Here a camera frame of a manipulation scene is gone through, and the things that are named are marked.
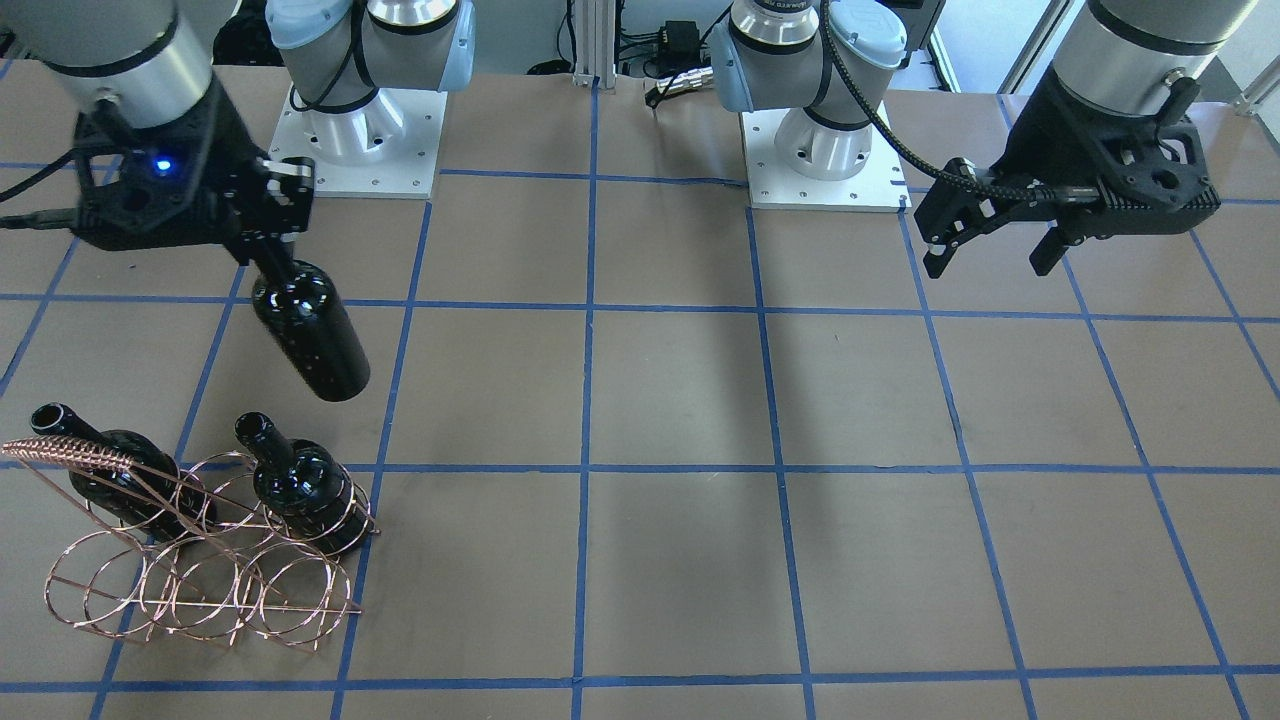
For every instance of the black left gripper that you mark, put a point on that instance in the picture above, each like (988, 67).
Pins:
(1032, 150)

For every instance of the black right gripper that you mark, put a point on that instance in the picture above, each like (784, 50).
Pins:
(222, 150)

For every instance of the dark wine bottle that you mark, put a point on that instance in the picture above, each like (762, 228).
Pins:
(304, 487)
(147, 498)
(300, 307)

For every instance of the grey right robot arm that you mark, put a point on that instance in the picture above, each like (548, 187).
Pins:
(139, 64)

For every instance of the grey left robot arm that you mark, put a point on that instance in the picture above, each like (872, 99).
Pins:
(1000, 60)

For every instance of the black power adapter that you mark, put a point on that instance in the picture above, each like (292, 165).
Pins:
(679, 40)

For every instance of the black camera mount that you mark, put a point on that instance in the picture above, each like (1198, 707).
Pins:
(151, 194)
(1150, 170)

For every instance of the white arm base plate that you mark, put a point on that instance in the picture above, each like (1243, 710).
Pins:
(350, 150)
(795, 163)

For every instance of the copper wire wine basket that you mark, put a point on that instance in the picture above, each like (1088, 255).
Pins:
(236, 570)

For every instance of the silver cable connector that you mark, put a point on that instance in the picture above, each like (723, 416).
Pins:
(690, 80)

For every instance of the aluminium frame post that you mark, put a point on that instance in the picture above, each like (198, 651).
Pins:
(594, 38)

